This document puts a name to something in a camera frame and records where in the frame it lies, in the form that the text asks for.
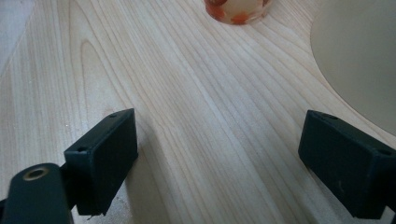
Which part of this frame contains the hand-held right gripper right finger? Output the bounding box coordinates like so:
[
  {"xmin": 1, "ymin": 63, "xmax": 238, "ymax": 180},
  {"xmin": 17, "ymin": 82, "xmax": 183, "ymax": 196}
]
[{"xmin": 297, "ymin": 109, "xmax": 396, "ymax": 220}]

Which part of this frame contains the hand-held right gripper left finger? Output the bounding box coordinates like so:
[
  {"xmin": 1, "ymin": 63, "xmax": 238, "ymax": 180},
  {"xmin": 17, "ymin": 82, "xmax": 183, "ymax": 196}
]
[{"xmin": 64, "ymin": 107, "xmax": 139, "ymax": 217}]

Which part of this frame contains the beige round plate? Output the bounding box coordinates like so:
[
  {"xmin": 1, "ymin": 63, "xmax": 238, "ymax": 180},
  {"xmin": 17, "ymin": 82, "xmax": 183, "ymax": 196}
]
[{"xmin": 310, "ymin": 0, "xmax": 396, "ymax": 137}]

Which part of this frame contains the clear cup with orange print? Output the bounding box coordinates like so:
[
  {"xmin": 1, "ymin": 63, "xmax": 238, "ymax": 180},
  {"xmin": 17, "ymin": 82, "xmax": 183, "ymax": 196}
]
[{"xmin": 203, "ymin": 0, "xmax": 274, "ymax": 26}]

